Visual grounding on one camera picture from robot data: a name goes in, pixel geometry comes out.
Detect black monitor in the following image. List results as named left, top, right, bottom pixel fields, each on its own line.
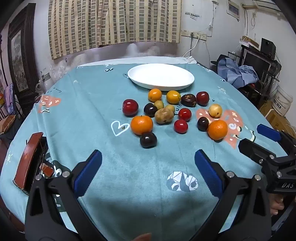
left=244, top=51, right=270, bottom=77

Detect flat cardboard box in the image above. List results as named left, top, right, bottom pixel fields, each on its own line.
left=239, top=35, right=260, bottom=49

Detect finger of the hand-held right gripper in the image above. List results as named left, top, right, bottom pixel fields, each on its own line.
left=257, top=124, right=296, bottom=156
left=238, top=138, right=278, bottom=165

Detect white bucket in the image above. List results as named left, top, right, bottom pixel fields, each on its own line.
left=272, top=85, right=294, bottom=116

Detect black metal rack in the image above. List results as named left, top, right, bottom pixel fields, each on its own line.
left=228, top=44, right=281, bottom=105

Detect yellow-orange round fruit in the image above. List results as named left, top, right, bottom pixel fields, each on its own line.
left=166, top=90, right=181, bottom=104

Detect brown cushion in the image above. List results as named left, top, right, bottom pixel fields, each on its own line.
left=0, top=115, right=16, bottom=135

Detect red cherry tomato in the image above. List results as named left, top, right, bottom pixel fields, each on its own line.
left=178, top=108, right=192, bottom=121
left=174, top=119, right=189, bottom=134

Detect person's left hand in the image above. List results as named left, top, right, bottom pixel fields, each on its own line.
left=134, top=233, right=152, bottom=241

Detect black speaker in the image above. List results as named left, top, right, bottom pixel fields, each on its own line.
left=260, top=38, right=277, bottom=55

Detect person's right hand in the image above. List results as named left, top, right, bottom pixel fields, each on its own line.
left=270, top=193, right=286, bottom=215

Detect white oval plate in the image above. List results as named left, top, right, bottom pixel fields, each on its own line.
left=127, top=63, right=195, bottom=91

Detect dark purple plum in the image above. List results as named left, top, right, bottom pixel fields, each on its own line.
left=144, top=103, right=158, bottom=117
left=197, top=116, right=210, bottom=132
left=139, top=132, right=158, bottom=149

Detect blue clothes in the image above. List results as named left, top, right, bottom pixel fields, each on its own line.
left=217, top=58, right=259, bottom=88

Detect orange tangerine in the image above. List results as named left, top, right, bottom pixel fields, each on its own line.
left=207, top=120, right=228, bottom=141
left=148, top=88, right=162, bottom=102
left=130, top=115, right=154, bottom=136

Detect wrinkled dark brown fruit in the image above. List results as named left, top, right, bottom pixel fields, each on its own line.
left=181, top=94, right=197, bottom=108

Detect teal printed tablecloth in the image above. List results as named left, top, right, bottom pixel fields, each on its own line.
left=0, top=62, right=287, bottom=241

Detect brownish yellow pear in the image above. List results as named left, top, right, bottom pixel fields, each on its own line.
left=154, top=108, right=174, bottom=124

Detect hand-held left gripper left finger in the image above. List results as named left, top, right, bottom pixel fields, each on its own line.
left=24, top=149, right=103, bottom=241

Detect white breaker box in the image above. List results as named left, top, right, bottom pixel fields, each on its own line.
left=227, top=0, right=241, bottom=19

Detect white cable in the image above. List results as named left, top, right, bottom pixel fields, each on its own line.
left=183, top=37, right=200, bottom=57

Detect beige checked curtain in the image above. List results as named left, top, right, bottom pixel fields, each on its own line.
left=48, top=0, right=182, bottom=60

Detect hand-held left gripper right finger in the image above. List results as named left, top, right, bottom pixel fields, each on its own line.
left=194, top=149, right=272, bottom=241

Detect pale yellow round fruit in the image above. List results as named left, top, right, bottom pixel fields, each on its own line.
left=208, top=103, right=223, bottom=118

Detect white air conditioner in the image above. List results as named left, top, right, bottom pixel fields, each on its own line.
left=252, top=0, right=281, bottom=10

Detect dark framed painting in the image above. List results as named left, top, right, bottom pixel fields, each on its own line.
left=7, top=3, right=40, bottom=98

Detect white cloth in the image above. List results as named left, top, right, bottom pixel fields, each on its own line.
left=77, top=56, right=197, bottom=67

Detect purple cloth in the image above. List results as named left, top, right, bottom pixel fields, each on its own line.
left=4, top=83, right=17, bottom=113

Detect red plum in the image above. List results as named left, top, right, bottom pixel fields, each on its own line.
left=196, top=91, right=210, bottom=106
left=122, top=99, right=139, bottom=116

